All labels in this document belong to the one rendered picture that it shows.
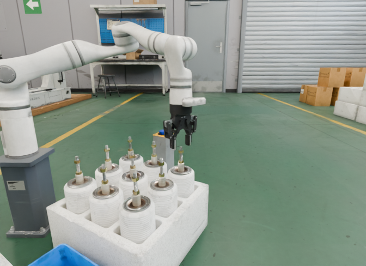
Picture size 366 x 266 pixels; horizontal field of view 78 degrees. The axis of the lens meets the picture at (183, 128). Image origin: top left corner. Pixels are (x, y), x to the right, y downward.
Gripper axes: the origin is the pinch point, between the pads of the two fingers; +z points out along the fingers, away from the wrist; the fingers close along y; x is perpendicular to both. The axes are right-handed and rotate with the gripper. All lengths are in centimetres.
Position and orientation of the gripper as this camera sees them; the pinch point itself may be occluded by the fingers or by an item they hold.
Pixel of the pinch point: (181, 143)
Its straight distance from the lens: 78.2
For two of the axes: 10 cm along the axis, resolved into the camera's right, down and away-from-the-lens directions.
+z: 0.0, 9.6, 2.6
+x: 6.9, 1.9, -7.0
